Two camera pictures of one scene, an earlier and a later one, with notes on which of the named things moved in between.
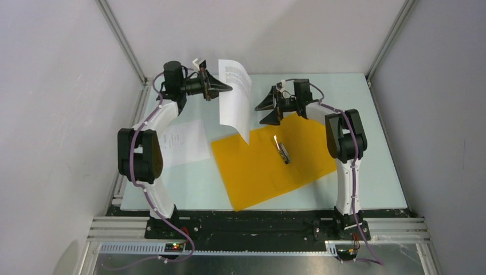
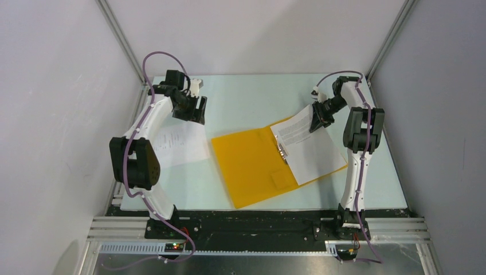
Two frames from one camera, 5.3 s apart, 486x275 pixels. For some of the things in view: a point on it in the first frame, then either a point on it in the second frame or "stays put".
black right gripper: x=273 y=117 to x=316 y=122
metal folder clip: x=282 y=152 stays put
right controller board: x=347 y=254 stays put
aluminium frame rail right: x=408 y=6 stays put
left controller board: x=174 y=247 stays put
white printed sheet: x=183 y=142 stays put
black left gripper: x=212 y=87 to x=199 y=115
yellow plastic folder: x=278 y=159 stays put
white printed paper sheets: x=235 y=105 to x=312 y=154
